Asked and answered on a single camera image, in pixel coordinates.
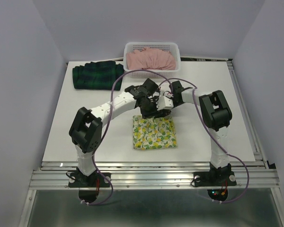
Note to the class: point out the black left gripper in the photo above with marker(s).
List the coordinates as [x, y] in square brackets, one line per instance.
[153, 113]

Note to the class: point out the lemon print skirt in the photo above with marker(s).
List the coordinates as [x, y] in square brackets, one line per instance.
[154, 133]

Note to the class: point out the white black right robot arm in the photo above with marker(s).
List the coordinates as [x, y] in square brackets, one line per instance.
[215, 115]

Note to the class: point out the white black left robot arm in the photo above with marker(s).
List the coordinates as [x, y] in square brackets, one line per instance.
[90, 126]

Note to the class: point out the pink skirt in basket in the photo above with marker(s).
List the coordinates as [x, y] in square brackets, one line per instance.
[150, 59]

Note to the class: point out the white plastic basket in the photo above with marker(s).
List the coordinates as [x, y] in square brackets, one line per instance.
[169, 47]

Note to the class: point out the green plaid folded skirt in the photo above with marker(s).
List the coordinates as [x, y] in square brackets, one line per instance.
[97, 76]

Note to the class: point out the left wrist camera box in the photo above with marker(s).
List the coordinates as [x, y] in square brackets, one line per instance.
[164, 103]

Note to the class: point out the aluminium frame rail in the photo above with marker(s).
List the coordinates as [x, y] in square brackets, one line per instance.
[204, 59]

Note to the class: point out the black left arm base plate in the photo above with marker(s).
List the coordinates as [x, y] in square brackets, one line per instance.
[89, 186]

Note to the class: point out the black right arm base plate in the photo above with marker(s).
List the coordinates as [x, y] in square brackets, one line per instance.
[217, 184]

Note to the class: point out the front aluminium rail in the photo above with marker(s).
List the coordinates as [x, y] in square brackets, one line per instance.
[153, 175]

